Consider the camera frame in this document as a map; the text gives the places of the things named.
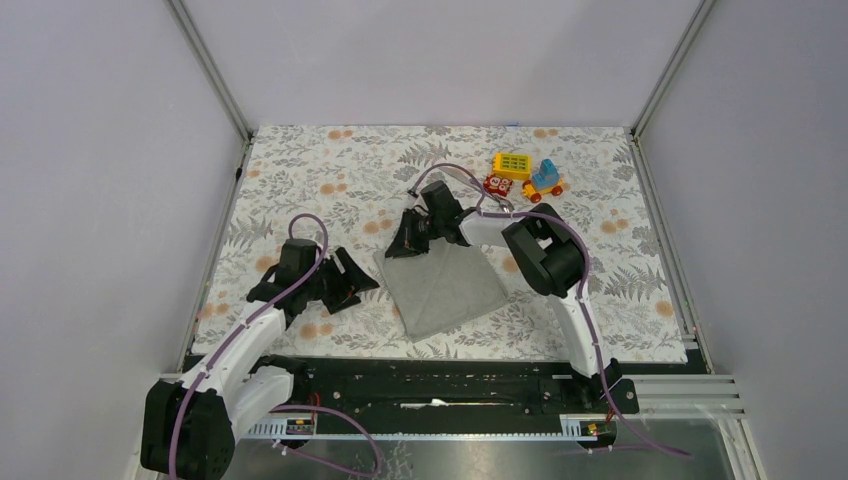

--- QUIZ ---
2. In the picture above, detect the yellow toy brick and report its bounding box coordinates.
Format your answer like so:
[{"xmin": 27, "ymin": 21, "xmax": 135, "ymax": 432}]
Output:
[{"xmin": 492, "ymin": 152, "xmax": 533, "ymax": 181}]

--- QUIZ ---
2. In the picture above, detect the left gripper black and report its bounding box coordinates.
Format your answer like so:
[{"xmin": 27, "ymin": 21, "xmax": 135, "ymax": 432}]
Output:
[{"xmin": 302, "ymin": 246, "xmax": 378, "ymax": 313}]

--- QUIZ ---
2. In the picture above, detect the red toy block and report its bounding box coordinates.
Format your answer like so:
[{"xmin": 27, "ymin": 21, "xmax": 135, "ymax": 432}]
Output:
[{"xmin": 483, "ymin": 173, "xmax": 514, "ymax": 198}]

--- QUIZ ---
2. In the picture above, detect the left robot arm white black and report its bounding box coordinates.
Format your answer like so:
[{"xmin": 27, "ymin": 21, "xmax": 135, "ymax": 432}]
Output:
[{"xmin": 140, "ymin": 239, "xmax": 378, "ymax": 479}]

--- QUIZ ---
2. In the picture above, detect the right aluminium frame post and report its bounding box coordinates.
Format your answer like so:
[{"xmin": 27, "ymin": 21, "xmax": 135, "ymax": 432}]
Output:
[{"xmin": 631, "ymin": 0, "xmax": 718, "ymax": 141}]

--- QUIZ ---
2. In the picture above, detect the white slotted cable duct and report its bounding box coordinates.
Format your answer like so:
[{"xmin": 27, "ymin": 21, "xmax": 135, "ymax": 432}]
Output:
[{"xmin": 242, "ymin": 416, "xmax": 600, "ymax": 444}]

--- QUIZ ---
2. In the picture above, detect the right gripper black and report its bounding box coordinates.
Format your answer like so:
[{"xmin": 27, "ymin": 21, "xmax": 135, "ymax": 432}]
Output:
[{"xmin": 385, "ymin": 209, "xmax": 443, "ymax": 260}]

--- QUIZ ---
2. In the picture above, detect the metal spoon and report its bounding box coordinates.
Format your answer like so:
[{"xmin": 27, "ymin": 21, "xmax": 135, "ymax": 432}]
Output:
[{"xmin": 496, "ymin": 198, "xmax": 514, "ymax": 214}]

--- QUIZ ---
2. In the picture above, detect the floral tablecloth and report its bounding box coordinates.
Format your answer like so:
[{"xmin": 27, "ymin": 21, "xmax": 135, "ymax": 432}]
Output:
[{"xmin": 191, "ymin": 126, "xmax": 687, "ymax": 363}]

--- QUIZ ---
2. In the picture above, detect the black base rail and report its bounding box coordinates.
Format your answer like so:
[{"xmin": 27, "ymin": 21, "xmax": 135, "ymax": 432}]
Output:
[{"xmin": 182, "ymin": 354, "xmax": 710, "ymax": 439}]

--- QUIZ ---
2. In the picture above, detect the grey cloth napkin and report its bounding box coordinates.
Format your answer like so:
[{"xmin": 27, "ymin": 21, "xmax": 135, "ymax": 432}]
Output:
[{"xmin": 374, "ymin": 240, "xmax": 508, "ymax": 342}]

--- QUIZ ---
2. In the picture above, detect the blue yellow toy car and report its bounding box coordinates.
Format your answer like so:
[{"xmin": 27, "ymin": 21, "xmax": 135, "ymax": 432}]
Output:
[{"xmin": 521, "ymin": 159, "xmax": 565, "ymax": 203}]

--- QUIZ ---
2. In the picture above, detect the left aluminium frame post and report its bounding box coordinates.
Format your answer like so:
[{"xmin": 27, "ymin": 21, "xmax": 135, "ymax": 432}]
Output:
[{"xmin": 164, "ymin": 0, "xmax": 253, "ymax": 142}]

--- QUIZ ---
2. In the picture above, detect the aluminium frame post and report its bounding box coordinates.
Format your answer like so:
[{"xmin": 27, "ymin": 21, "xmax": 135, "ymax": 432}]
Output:
[
  {"xmin": 631, "ymin": 0, "xmax": 718, "ymax": 141},
  {"xmin": 164, "ymin": 0, "xmax": 253, "ymax": 142}
]

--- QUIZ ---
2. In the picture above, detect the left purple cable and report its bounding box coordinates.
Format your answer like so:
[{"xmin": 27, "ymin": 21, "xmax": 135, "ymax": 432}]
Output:
[{"xmin": 167, "ymin": 213, "xmax": 384, "ymax": 480}]

